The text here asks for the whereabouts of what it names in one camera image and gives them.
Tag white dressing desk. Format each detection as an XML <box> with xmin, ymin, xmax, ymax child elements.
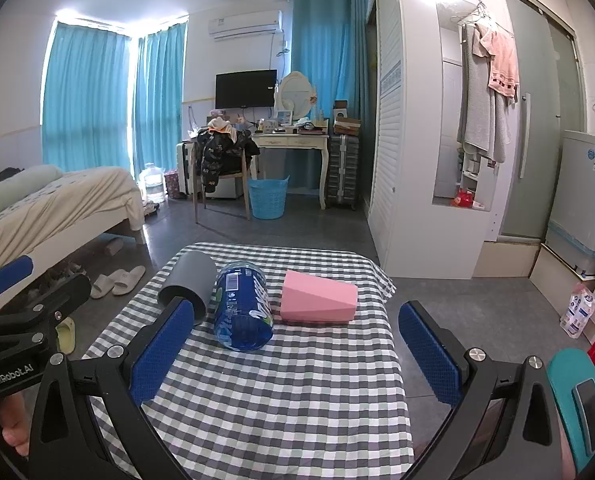
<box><xmin>250</xmin><ymin>129</ymin><xmax>331</xmax><ymax>211</ymax></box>

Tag wooden chair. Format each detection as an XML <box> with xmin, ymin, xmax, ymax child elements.
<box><xmin>190</xmin><ymin>139</ymin><xmax>254</xmax><ymax>224</ymax></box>

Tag wire clothes hangers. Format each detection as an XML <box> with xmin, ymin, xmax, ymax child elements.
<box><xmin>456</xmin><ymin>2</ymin><xmax>494</xmax><ymax>28</ymax></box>

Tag white washing machine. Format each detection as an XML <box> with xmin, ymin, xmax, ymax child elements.
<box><xmin>544</xmin><ymin>129</ymin><xmax>595</xmax><ymax>282</ymax></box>

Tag white oval mirror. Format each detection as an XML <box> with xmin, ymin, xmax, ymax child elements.
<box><xmin>276</xmin><ymin>71</ymin><xmax>313</xmax><ymax>125</ymax></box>

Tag beige blanket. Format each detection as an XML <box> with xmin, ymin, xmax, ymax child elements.
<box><xmin>0</xmin><ymin>168</ymin><xmax>145</xmax><ymax>266</ymax></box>

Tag pink towel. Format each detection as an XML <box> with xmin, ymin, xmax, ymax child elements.
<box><xmin>479</xmin><ymin>27</ymin><xmax>521</xmax><ymax>104</ymax></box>

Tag pile of clothes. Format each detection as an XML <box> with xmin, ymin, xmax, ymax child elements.
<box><xmin>206</xmin><ymin>116</ymin><xmax>239</xmax><ymax>135</ymax></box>

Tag pale yellow slipper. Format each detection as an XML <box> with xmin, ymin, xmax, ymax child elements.
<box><xmin>56</xmin><ymin>317</ymin><xmax>76</xmax><ymax>356</ymax></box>

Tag tall turquoise curtain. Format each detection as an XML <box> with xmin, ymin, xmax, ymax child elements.
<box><xmin>290</xmin><ymin>0</ymin><xmax>371</xmax><ymax>195</ymax></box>

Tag teal chair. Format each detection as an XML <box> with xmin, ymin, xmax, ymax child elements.
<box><xmin>546</xmin><ymin>347</ymin><xmax>595</xmax><ymax>480</ymax></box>

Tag white air conditioner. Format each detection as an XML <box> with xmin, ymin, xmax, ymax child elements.
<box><xmin>208</xmin><ymin>9</ymin><xmax>284</xmax><ymax>42</ymax></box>

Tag frosted glass door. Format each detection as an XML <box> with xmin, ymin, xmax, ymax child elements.
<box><xmin>496</xmin><ymin>0</ymin><xmax>587</xmax><ymax>242</ymax></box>

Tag bed with white frame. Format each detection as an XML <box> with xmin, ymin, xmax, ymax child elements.
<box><xmin>0</xmin><ymin>165</ymin><xmax>147</xmax><ymax>319</ymax></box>

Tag narrow turquoise curtain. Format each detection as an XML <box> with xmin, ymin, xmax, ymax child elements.
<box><xmin>132</xmin><ymin>22</ymin><xmax>188</xmax><ymax>181</ymax></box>

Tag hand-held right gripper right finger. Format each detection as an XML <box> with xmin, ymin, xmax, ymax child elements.
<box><xmin>397</xmin><ymin>301</ymin><xmax>579</xmax><ymax>480</ymax></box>

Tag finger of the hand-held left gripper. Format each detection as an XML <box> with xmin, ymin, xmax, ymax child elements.
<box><xmin>0</xmin><ymin>274</ymin><xmax>92</xmax><ymax>357</ymax></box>
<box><xmin>0</xmin><ymin>255</ymin><xmax>34</xmax><ymax>319</ymax></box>

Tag white detergent bag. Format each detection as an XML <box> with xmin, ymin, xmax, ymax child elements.
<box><xmin>560</xmin><ymin>282</ymin><xmax>595</xmax><ymax>339</ymax></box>

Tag grey ribbed suitcase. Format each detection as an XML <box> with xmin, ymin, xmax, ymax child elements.
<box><xmin>324</xmin><ymin>133</ymin><xmax>361</xmax><ymax>211</ymax></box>

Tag dark patterned jacket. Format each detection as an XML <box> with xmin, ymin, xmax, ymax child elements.
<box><xmin>196</xmin><ymin>127</ymin><xmax>261</xmax><ymax>194</ymax></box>

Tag light green pillow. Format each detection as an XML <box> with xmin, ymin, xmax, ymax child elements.
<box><xmin>0</xmin><ymin>165</ymin><xmax>64</xmax><ymax>217</ymax></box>

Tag blue plastic basket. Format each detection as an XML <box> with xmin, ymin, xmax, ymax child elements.
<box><xmin>248</xmin><ymin>175</ymin><xmax>291</xmax><ymax>220</ymax></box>

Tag person's left hand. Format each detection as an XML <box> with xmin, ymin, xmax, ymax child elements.
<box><xmin>0</xmin><ymin>394</ymin><xmax>32</xmax><ymax>457</ymax></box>

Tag grey towel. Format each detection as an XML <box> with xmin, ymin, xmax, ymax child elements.
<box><xmin>456</xmin><ymin>24</ymin><xmax>509</xmax><ymax>166</ymax></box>

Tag white louvred wardrobe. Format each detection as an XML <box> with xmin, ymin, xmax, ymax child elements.
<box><xmin>365</xmin><ymin>0</ymin><xmax>504</xmax><ymax>281</ymax></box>

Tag pink wedge block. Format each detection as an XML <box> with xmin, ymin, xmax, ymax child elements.
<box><xmin>281</xmin><ymin>269</ymin><xmax>359</xmax><ymax>325</ymax></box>

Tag white suitcase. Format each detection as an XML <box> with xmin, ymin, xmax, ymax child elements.
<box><xmin>176</xmin><ymin>141</ymin><xmax>194</xmax><ymax>199</ymax></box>

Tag dark phone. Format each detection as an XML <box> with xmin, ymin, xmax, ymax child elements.
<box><xmin>571</xmin><ymin>379</ymin><xmax>595</xmax><ymax>442</ymax></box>

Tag clear water jug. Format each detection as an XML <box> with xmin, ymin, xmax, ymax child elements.
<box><xmin>138</xmin><ymin>162</ymin><xmax>169</xmax><ymax>205</ymax></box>

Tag blue snack can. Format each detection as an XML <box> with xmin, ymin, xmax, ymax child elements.
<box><xmin>212</xmin><ymin>261</ymin><xmax>275</xmax><ymax>351</ymax></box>

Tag grey cup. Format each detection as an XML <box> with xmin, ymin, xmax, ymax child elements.
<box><xmin>158</xmin><ymin>251</ymin><xmax>219</xmax><ymax>322</ymax></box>

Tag flat cardboard box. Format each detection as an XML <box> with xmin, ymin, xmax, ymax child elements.
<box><xmin>333</xmin><ymin>116</ymin><xmax>363</xmax><ymax>136</ymax></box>

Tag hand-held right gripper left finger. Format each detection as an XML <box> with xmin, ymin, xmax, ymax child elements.
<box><xmin>25</xmin><ymin>296</ymin><xmax>198</xmax><ymax>480</ymax></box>

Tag black television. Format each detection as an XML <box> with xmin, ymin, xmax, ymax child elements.
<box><xmin>215</xmin><ymin>69</ymin><xmax>278</xmax><ymax>110</ymax></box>

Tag wide turquoise curtain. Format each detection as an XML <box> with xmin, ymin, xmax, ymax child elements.
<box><xmin>42</xmin><ymin>19</ymin><xmax>131</xmax><ymax>175</ymax></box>

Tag grey white checkered tablecloth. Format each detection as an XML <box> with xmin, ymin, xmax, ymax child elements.
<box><xmin>80</xmin><ymin>242</ymin><xmax>414</xmax><ymax>480</ymax></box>

